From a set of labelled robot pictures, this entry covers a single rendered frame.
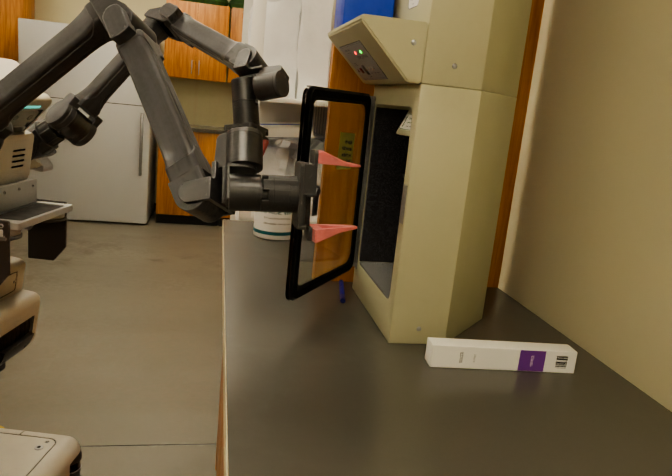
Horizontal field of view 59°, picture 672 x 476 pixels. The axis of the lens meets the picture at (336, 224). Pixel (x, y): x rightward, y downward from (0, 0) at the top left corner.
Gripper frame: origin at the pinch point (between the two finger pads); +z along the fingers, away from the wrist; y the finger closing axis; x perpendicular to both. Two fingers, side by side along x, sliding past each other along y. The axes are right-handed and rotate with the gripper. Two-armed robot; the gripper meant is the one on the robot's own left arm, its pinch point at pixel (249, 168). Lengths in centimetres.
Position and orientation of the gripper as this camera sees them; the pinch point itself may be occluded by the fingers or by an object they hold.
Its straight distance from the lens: 132.5
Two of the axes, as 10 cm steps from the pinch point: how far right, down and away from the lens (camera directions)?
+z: 0.6, 10.0, -0.2
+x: -9.7, 0.6, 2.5
